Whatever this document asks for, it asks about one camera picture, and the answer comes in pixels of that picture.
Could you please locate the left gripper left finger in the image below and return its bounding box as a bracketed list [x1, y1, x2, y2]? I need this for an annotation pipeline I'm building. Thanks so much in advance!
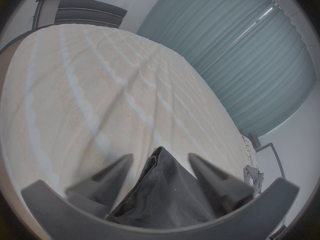
[66, 153, 134, 213]

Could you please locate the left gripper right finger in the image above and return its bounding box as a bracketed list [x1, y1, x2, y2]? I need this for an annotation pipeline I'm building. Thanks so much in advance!
[188, 153, 255, 213]

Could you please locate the black T-shirt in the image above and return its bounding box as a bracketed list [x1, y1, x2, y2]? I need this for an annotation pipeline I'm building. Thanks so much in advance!
[104, 146, 218, 228]

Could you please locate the pile of clothes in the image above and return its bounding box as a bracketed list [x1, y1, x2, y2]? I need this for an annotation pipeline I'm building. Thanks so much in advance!
[242, 164, 265, 193]

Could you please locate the bed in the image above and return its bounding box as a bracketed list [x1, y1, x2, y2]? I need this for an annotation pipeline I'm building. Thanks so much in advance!
[0, 24, 285, 202]

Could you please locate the white printed pillow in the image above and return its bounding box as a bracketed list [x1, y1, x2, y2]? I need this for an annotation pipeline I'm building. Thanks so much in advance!
[240, 133, 258, 171]

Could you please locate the grey bedside table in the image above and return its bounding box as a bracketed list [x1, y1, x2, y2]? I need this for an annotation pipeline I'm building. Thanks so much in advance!
[246, 132, 260, 148]

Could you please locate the blue-green curtain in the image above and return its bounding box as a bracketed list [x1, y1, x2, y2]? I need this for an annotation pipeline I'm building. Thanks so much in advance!
[136, 0, 318, 137]

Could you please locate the black chest of drawers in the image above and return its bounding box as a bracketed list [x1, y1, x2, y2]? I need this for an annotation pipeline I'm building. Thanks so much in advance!
[30, 0, 128, 31]

